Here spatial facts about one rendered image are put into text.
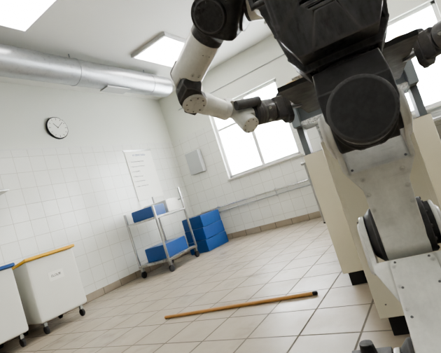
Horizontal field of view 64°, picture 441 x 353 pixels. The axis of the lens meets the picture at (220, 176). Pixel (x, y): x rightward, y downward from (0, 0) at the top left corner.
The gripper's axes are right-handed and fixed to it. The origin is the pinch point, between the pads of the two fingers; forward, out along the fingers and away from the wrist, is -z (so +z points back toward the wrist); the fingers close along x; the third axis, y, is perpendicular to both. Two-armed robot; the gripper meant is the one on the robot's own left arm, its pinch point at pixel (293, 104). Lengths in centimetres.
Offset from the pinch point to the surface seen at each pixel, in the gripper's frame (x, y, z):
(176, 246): -73, 406, -26
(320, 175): -31, 65, -51
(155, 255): -75, 406, 7
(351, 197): -41.3, 4.0, -15.1
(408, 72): 9, 22, -95
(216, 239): -89, 455, -106
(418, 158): -34, -15, -35
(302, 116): 8, 72, -57
